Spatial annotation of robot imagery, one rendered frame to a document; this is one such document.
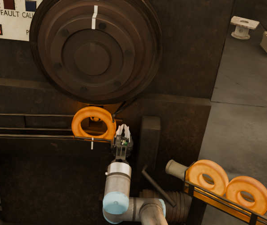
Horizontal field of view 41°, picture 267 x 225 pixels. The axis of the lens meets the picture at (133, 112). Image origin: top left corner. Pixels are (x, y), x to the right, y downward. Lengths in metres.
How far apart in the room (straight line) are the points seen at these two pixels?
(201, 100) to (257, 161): 1.30
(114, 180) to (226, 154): 1.54
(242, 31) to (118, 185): 3.94
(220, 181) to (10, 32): 0.97
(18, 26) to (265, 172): 1.92
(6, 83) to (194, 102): 0.79
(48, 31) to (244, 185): 0.85
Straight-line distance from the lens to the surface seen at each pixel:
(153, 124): 1.44
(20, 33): 1.46
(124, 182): 1.29
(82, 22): 1.15
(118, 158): 1.32
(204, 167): 1.35
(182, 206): 1.52
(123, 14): 1.18
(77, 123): 1.47
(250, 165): 2.69
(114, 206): 1.27
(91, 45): 1.16
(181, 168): 1.42
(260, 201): 1.32
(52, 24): 1.23
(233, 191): 1.34
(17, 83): 1.55
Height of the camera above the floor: 1.62
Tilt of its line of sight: 33 degrees down
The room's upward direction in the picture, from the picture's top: 6 degrees clockwise
